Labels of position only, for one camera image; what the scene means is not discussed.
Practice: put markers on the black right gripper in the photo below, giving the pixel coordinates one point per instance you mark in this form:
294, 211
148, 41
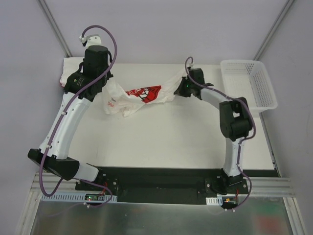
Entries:
182, 87

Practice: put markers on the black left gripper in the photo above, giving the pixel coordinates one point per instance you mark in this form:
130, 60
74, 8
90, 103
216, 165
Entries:
107, 75

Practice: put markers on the white t shirt red print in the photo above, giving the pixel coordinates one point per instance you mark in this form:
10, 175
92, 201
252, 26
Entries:
116, 100

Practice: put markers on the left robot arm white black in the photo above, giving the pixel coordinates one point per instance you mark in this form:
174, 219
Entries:
79, 92

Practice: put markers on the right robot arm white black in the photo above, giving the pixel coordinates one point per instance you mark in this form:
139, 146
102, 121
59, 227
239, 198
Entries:
235, 118

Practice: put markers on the folded white t shirt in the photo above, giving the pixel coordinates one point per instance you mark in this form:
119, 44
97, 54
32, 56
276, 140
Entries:
70, 65

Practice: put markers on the white plastic basket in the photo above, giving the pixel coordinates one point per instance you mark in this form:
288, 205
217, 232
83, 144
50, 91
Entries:
249, 79

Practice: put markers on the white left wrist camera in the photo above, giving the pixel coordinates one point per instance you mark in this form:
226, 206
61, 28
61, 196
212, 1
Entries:
91, 40

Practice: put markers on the aluminium frame post left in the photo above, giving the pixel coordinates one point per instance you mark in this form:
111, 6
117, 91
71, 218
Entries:
54, 27

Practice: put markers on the aluminium frame post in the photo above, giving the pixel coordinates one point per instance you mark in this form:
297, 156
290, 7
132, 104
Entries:
54, 27
287, 7

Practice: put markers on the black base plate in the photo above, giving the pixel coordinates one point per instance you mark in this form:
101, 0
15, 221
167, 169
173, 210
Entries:
160, 196

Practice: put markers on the white slotted cable duct right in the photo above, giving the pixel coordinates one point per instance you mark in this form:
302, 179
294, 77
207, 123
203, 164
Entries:
221, 201

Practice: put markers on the white slotted cable duct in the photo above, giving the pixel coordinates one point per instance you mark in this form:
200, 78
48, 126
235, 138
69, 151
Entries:
80, 197
221, 201

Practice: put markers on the aluminium side rail right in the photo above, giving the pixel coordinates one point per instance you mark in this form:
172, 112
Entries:
274, 162

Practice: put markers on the aluminium front rail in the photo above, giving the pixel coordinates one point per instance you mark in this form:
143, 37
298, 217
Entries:
257, 186

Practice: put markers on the white slotted cable duct left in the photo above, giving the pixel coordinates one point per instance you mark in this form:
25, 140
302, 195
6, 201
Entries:
80, 197

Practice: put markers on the aluminium frame post right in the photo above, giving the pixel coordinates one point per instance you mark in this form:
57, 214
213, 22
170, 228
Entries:
287, 7

